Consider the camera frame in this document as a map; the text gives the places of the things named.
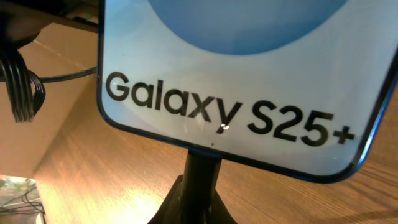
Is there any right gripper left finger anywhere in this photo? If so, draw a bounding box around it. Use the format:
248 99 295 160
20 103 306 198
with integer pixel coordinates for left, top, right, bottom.
148 175 183 224

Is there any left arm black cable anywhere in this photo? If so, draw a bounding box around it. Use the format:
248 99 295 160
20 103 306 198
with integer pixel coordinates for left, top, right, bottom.
0 66 98 84

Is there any black ribbed cable bundle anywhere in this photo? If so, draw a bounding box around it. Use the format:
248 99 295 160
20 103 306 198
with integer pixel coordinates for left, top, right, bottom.
0 46 47 123

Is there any blue Galaxy smartphone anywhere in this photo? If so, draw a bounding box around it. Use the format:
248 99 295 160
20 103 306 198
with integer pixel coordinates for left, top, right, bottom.
97 0 397 183

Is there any colourful background clutter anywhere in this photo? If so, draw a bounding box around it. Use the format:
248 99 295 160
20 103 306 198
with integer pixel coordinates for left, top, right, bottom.
1 175 48 224

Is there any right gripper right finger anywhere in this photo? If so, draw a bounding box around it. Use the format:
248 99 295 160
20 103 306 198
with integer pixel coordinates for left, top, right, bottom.
214 192 237 224

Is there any black charger cable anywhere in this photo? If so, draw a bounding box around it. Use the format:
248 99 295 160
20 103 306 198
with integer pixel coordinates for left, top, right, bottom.
178 150 223 224

